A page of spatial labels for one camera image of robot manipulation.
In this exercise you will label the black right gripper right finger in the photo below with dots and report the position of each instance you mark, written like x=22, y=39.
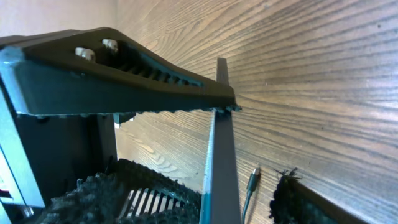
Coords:
x=295, y=203

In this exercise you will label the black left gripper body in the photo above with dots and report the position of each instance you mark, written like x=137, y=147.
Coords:
x=43, y=158

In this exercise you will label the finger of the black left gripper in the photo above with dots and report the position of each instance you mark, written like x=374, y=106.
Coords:
x=151, y=197
x=100, y=71

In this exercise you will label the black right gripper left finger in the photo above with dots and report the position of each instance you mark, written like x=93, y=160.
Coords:
x=95, y=200

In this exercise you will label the Samsung Galaxy smartphone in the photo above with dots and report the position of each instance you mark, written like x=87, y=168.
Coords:
x=220, y=196

